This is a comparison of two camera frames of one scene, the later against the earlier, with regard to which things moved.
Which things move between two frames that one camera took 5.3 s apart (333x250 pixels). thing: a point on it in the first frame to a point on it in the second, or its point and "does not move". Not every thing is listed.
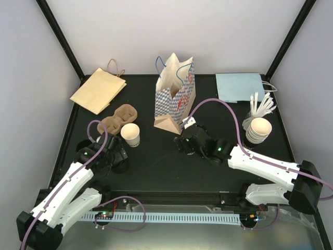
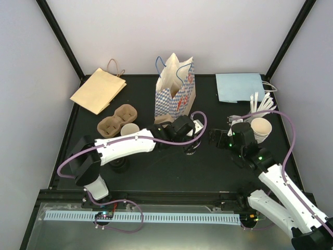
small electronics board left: [104, 215] does not move
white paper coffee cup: [131, 132] does not move
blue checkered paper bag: [175, 91] does not move
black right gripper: [178, 141] to [221, 133]
